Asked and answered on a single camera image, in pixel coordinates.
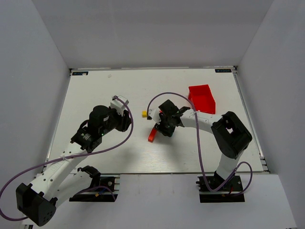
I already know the yellow wood cube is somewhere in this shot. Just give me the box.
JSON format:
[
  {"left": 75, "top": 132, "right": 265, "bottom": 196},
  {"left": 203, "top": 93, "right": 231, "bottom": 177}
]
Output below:
[{"left": 142, "top": 111, "right": 147, "bottom": 118}]

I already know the red plastic bin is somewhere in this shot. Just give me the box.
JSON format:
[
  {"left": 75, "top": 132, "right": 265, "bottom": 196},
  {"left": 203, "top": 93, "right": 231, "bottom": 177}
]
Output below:
[{"left": 188, "top": 84, "right": 216, "bottom": 114}]

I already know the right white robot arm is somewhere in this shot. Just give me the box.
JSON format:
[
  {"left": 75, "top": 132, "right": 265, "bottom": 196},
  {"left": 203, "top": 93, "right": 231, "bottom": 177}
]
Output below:
[{"left": 148, "top": 100, "right": 253, "bottom": 192}]

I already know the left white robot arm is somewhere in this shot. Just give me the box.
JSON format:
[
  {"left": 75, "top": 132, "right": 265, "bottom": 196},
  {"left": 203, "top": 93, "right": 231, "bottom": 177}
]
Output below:
[{"left": 16, "top": 100, "right": 133, "bottom": 227}]

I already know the long red wood block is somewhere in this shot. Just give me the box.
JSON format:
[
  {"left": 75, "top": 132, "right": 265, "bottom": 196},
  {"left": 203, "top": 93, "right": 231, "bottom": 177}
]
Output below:
[{"left": 148, "top": 128, "right": 157, "bottom": 143}]

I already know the left blue corner label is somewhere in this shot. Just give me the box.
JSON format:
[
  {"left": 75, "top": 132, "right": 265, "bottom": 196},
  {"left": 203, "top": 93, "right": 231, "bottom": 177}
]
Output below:
[{"left": 72, "top": 72, "right": 89, "bottom": 75}]

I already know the blue corner label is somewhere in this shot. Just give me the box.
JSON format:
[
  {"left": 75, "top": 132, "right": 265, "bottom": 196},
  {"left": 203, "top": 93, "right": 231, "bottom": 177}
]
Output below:
[
  {"left": 72, "top": 72, "right": 89, "bottom": 75},
  {"left": 215, "top": 69, "right": 232, "bottom": 73}
]

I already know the right blue corner label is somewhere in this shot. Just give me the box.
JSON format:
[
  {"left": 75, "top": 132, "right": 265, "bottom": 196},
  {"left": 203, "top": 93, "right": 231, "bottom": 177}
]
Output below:
[{"left": 215, "top": 69, "right": 232, "bottom": 73}]

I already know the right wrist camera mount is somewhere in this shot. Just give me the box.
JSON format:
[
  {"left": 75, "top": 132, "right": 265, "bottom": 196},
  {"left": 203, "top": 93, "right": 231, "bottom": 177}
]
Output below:
[{"left": 147, "top": 108, "right": 162, "bottom": 124}]

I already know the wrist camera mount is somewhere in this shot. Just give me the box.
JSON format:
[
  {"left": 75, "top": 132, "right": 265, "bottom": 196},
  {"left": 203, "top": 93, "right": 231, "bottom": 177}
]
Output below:
[
  {"left": 147, "top": 108, "right": 162, "bottom": 124},
  {"left": 110, "top": 95, "right": 129, "bottom": 116}
]

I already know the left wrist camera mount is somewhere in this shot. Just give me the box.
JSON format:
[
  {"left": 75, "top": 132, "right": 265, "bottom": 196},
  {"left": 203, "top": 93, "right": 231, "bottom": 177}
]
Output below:
[{"left": 110, "top": 95, "right": 129, "bottom": 116}]

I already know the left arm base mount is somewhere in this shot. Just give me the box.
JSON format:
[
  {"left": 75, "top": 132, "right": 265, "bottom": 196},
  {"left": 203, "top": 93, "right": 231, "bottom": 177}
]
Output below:
[{"left": 69, "top": 166, "right": 120, "bottom": 202}]

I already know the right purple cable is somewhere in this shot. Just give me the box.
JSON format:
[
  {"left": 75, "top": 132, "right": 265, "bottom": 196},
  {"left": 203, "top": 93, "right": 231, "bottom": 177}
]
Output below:
[{"left": 147, "top": 92, "right": 253, "bottom": 196}]

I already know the purple cable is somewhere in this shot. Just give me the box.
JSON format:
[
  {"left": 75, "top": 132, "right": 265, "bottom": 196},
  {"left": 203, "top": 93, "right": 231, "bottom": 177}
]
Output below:
[
  {"left": 147, "top": 92, "right": 253, "bottom": 196},
  {"left": 0, "top": 95, "right": 134, "bottom": 221}
]

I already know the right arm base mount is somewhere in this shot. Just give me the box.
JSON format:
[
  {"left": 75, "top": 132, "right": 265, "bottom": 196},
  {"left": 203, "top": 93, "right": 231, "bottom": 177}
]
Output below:
[{"left": 196, "top": 176, "right": 245, "bottom": 203}]

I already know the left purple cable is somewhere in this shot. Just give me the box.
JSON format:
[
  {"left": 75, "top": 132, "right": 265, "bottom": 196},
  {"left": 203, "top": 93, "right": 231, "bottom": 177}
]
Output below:
[{"left": 0, "top": 95, "right": 134, "bottom": 221}]

